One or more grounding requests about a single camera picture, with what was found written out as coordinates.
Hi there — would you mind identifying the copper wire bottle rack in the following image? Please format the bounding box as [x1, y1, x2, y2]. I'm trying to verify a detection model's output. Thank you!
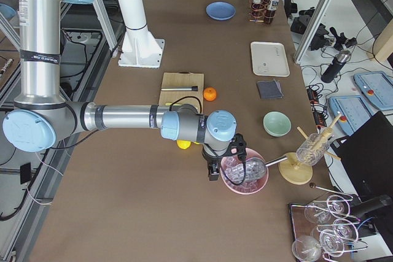
[249, 0, 279, 25]

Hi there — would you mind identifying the cream rabbit tray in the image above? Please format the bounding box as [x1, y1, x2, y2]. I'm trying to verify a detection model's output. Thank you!
[251, 41, 290, 77]

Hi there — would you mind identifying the black thermos bottle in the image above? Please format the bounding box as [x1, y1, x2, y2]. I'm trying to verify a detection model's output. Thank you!
[321, 50, 351, 83]

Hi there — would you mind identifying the tea bottle white cap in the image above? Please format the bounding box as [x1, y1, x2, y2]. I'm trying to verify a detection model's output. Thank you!
[264, 0, 279, 24]

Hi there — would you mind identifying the blue teach pendant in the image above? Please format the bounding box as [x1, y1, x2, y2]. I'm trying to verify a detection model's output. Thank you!
[353, 71, 393, 110]
[329, 95, 374, 136]

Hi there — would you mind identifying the wooden cutting board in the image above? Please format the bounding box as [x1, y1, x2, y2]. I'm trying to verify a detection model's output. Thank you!
[158, 72, 204, 106]

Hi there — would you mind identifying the aluminium frame post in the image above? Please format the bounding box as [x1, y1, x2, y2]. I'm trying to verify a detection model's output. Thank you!
[294, 0, 332, 64]

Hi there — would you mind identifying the wooden cup tree stand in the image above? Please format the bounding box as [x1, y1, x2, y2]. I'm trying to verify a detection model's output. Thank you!
[279, 114, 341, 185]

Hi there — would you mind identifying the metal ice scoop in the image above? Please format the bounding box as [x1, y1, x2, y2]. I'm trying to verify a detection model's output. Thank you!
[245, 156, 287, 182]

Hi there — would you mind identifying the pink bowl with ice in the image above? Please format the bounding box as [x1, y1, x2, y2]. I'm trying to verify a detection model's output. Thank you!
[221, 148, 268, 195]

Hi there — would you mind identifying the grey folded cloth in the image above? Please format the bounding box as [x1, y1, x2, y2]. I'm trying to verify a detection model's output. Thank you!
[257, 80, 284, 99]

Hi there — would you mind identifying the yellow lemon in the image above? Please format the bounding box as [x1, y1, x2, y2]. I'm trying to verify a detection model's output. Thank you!
[176, 140, 192, 150]

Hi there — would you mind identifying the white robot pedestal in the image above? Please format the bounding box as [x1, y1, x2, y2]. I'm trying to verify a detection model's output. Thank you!
[118, 0, 165, 69]

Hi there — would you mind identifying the wine glass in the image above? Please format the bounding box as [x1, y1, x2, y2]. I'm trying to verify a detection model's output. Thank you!
[305, 201, 332, 225]
[319, 229, 344, 257]
[292, 236, 322, 262]

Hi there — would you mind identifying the clear glass mug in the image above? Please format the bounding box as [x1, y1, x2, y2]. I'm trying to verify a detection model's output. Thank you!
[296, 133, 329, 166]

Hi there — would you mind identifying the blue plate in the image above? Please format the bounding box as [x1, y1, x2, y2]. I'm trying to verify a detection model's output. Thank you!
[206, 1, 236, 21]

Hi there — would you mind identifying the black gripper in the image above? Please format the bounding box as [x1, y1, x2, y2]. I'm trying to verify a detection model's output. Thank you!
[202, 133, 247, 181]

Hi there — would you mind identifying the orange fruit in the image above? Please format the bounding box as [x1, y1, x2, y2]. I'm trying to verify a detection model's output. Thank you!
[203, 87, 217, 101]

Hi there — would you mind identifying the green bowl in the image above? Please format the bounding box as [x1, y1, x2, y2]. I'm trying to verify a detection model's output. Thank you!
[263, 112, 292, 137]

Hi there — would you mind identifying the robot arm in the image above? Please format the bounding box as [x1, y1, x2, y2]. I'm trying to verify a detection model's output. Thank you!
[2, 0, 247, 180]

